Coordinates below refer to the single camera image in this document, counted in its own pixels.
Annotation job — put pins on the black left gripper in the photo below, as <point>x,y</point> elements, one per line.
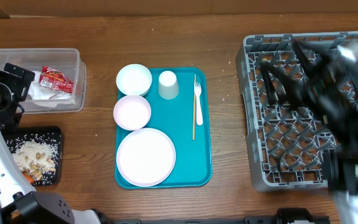
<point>22,79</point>

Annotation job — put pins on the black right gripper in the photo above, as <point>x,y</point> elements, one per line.
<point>323,93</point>

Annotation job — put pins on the white napkin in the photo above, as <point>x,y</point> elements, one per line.
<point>51,97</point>

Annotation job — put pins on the red snack wrapper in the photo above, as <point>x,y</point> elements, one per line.
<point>55,80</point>

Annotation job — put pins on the orange carrot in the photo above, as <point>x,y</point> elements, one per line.
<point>29,178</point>

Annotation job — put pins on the pink bowl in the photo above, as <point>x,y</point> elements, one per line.
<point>132,112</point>

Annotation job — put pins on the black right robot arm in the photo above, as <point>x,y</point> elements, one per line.
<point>340,167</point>

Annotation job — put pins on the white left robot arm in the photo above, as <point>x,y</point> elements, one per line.
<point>19,200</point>

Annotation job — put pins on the black tray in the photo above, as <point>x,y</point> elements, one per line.
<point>47,134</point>

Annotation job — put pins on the clear plastic bin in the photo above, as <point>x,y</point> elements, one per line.
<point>65,60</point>

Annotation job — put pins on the grey dish rack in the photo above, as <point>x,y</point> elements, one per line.
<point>285,147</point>

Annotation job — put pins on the rice and peanuts pile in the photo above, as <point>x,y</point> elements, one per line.
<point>36,159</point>

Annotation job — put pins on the white plastic fork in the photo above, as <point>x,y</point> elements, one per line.
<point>199,115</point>

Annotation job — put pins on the wooden chopstick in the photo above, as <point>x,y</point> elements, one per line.
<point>194,109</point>

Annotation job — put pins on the white bowl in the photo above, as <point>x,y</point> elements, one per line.
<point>134,79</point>

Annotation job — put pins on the white paper cup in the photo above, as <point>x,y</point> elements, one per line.
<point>168,87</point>

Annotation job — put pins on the teal plastic tray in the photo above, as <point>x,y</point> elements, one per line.
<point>193,166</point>

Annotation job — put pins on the pink plate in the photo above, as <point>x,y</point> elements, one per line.
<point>146,157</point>

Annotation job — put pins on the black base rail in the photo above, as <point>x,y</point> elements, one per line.
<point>282,216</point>

